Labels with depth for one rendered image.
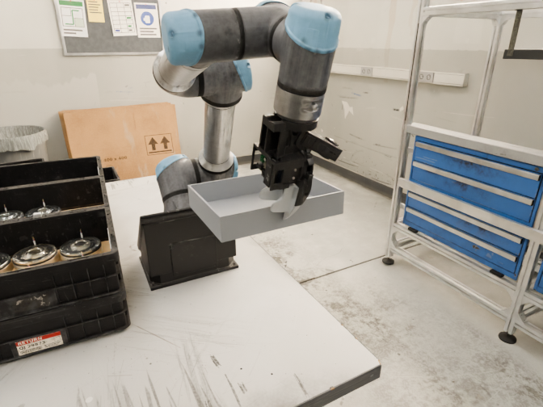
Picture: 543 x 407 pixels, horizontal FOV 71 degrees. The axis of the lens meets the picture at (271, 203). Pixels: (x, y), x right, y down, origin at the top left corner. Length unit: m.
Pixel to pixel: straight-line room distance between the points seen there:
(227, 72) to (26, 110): 3.30
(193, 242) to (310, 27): 0.78
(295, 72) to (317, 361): 0.65
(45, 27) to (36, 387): 3.44
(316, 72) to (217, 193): 0.42
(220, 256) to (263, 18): 0.78
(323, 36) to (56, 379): 0.87
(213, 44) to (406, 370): 1.70
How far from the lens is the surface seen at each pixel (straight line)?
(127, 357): 1.01
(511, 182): 2.08
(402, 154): 2.42
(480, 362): 2.15
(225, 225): 0.68
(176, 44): 0.59
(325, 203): 0.77
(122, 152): 4.04
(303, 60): 0.55
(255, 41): 0.62
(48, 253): 1.18
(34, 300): 1.01
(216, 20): 0.61
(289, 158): 0.62
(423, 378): 1.98
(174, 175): 1.26
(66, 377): 1.02
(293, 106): 0.58
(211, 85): 0.98
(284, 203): 0.68
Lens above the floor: 1.38
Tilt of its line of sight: 23 degrees down
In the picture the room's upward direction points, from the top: straight up
